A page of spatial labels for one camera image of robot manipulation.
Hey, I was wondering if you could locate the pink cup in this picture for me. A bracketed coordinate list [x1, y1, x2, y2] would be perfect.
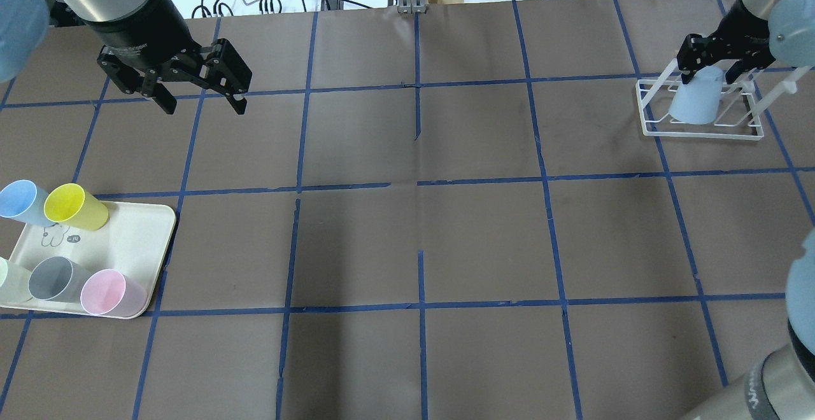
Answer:
[80, 269, 149, 319]

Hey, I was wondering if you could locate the light blue cup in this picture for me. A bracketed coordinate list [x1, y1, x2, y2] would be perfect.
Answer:
[669, 66, 725, 126]

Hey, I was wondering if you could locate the grey cup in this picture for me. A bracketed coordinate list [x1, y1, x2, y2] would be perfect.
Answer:
[28, 256, 92, 304]

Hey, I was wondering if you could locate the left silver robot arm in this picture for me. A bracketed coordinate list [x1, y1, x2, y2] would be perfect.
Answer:
[1, 0, 252, 115]

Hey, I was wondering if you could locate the pale green cup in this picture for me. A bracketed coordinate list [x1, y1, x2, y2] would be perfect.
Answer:
[1, 258, 32, 304]

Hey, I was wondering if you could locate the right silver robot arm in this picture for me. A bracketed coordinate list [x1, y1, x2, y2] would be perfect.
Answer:
[669, 0, 814, 419]

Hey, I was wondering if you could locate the blue cup at edge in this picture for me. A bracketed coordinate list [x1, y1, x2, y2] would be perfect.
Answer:
[1, 179, 55, 227]

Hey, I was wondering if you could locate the white wire cup rack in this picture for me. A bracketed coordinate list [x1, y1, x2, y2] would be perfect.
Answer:
[634, 31, 813, 141]

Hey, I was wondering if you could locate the brown paper table mat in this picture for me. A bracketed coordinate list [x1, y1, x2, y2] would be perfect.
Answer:
[2, 0, 813, 419]

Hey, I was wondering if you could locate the yellow cup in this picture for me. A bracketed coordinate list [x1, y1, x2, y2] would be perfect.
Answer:
[43, 183, 110, 231]

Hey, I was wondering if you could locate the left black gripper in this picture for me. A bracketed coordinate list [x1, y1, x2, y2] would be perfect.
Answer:
[85, 0, 253, 115]

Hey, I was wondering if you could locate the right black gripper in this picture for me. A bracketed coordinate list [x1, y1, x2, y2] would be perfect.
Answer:
[676, 0, 776, 85]

